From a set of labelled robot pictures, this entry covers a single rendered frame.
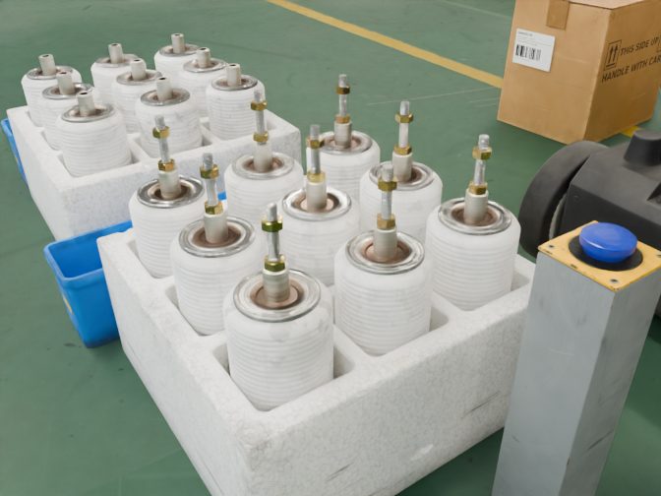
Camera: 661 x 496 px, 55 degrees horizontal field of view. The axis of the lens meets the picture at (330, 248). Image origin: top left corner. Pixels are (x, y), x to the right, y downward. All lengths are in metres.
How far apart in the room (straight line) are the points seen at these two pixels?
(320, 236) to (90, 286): 0.35
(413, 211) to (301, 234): 0.14
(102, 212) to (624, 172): 0.73
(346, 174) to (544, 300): 0.35
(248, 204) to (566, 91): 0.94
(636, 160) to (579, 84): 0.57
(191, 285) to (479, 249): 0.28
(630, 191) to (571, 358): 0.42
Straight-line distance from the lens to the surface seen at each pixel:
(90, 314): 0.91
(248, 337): 0.53
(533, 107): 1.58
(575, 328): 0.53
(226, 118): 1.06
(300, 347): 0.54
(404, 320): 0.60
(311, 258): 0.67
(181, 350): 0.62
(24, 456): 0.83
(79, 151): 0.99
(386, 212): 0.58
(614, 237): 0.52
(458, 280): 0.67
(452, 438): 0.73
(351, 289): 0.59
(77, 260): 0.97
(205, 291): 0.63
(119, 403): 0.85
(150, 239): 0.73
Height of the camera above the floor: 0.58
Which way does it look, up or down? 32 degrees down
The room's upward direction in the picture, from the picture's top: 1 degrees counter-clockwise
